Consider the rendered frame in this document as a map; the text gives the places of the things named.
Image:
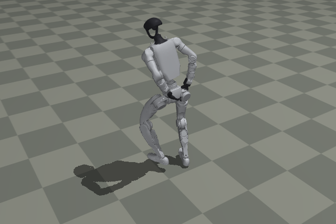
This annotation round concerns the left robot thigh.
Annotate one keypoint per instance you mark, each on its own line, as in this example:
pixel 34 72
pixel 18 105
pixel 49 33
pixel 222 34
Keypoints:
pixel 154 104

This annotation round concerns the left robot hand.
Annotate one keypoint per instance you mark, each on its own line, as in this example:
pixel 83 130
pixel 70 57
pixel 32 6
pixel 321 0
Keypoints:
pixel 172 97

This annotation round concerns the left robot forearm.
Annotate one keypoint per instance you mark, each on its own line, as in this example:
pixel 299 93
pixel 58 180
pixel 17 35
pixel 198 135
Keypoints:
pixel 163 86

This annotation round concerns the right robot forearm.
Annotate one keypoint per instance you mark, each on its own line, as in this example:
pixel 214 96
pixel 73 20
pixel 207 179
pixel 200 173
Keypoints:
pixel 190 73

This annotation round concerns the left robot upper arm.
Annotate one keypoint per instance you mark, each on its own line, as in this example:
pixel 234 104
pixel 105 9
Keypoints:
pixel 147 57

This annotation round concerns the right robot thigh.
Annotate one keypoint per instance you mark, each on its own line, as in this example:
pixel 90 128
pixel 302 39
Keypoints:
pixel 181 108

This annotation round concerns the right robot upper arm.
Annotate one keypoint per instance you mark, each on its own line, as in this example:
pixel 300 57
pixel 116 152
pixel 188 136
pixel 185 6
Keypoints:
pixel 192 57

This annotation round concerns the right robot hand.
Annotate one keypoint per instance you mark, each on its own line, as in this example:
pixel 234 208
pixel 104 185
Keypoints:
pixel 185 86

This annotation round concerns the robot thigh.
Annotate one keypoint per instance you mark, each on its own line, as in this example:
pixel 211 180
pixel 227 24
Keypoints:
pixel 154 104
pixel 181 108

